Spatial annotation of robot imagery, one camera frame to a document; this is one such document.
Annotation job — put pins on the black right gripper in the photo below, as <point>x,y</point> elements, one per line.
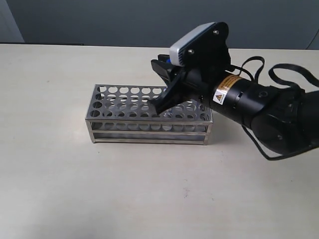
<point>182,85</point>

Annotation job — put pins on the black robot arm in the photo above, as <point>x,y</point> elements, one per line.
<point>285,120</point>

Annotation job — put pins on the stainless steel test tube rack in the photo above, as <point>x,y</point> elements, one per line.
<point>119,113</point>

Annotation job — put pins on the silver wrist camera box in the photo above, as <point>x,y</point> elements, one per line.
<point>204,45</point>

